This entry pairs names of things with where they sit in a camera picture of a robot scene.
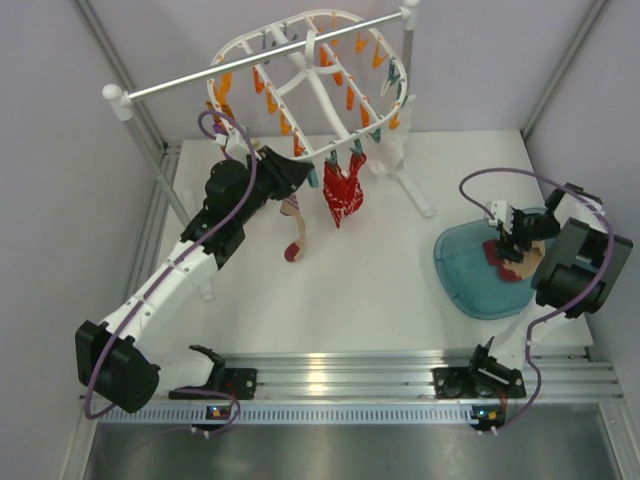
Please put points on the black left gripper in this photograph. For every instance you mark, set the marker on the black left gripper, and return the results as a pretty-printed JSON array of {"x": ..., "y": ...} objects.
[{"x": 287, "y": 174}]

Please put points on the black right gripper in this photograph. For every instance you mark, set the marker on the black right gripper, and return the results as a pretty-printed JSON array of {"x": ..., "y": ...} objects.
[{"x": 506, "y": 244}]

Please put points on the white round clip hanger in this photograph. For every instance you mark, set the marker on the white round clip hanger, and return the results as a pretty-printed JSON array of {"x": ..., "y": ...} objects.
[{"x": 348, "y": 85}]

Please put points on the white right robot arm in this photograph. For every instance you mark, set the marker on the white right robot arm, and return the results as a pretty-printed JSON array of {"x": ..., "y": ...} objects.
[{"x": 574, "y": 276}]

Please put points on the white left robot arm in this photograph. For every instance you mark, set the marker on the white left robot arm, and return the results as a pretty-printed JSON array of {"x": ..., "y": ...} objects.
[{"x": 114, "y": 358}]

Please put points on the red patterned sock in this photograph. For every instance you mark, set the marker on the red patterned sock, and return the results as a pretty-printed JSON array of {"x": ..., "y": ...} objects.
[{"x": 342, "y": 189}]

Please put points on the maroon sock pair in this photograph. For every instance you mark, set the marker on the maroon sock pair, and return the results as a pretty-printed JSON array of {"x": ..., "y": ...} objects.
[{"x": 220, "y": 133}]

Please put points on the teal plastic basin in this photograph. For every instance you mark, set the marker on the teal plastic basin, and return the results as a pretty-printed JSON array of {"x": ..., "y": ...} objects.
[{"x": 475, "y": 286}]

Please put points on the white metal drying rack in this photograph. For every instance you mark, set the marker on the white metal drying rack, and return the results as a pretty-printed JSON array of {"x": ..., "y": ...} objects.
[{"x": 261, "y": 129}]

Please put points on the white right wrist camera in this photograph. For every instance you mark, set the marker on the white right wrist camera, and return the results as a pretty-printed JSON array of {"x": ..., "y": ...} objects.
[{"x": 500, "y": 215}]

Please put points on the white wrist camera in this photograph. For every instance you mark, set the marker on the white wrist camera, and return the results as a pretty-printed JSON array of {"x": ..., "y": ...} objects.
[
  {"x": 233, "y": 145},
  {"x": 500, "y": 215}
]

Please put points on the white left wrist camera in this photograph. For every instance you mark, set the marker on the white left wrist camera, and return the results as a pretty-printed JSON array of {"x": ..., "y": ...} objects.
[{"x": 233, "y": 145}]

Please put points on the aluminium rail base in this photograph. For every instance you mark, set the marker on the aluminium rail base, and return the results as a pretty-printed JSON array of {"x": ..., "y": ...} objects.
[{"x": 413, "y": 387}]

